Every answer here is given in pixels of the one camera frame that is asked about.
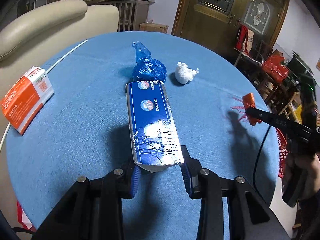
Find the red bag on chair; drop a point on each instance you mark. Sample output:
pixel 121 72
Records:
pixel 274 68

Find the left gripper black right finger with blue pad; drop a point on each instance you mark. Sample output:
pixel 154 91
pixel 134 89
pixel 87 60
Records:
pixel 249 216

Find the crumpled blue plastic bag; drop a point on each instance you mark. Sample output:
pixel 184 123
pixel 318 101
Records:
pixel 147 68

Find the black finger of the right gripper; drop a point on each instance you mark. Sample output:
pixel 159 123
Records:
pixel 290 127

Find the orange-red wrapper with fringe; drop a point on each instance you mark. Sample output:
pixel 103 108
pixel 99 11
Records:
pixel 248 101

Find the yellow cardboard box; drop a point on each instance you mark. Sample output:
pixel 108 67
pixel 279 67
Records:
pixel 298 112

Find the brown cardboard box on floor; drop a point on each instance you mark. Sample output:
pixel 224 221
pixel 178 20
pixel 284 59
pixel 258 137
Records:
pixel 153 27

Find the orange and white medicine box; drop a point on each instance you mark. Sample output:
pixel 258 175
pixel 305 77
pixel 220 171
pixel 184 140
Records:
pixel 26 97

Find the black computer monitor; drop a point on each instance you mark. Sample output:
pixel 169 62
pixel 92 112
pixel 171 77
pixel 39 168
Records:
pixel 298 66

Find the blue tablecloth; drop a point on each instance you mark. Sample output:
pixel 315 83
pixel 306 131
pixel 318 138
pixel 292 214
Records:
pixel 83 130

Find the person's right hand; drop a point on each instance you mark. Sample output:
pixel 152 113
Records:
pixel 311 166

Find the crumpled white paper ball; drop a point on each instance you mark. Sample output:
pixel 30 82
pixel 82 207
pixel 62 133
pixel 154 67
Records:
pixel 184 74

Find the brown wooden double door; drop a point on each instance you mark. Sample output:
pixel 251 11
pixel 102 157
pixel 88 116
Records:
pixel 214 23

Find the red plastic waste basket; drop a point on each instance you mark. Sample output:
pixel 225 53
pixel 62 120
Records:
pixel 282 143

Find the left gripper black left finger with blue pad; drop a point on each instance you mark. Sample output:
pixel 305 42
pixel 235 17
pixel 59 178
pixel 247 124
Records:
pixel 92 209

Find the wicker armchair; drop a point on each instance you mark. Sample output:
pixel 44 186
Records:
pixel 289 110

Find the dark wooden chair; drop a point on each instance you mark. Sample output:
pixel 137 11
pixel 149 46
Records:
pixel 268 86

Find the long blue toothpaste box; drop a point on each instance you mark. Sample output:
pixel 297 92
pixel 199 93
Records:
pixel 154 139

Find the wooden slatted crib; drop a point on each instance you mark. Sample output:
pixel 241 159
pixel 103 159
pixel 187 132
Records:
pixel 132 13

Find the red and beige hanging clothes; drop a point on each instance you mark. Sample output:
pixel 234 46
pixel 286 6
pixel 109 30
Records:
pixel 244 40

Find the white thin tube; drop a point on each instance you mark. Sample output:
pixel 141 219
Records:
pixel 50 68

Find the red white bag under table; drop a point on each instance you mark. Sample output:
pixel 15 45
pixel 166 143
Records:
pixel 23 219

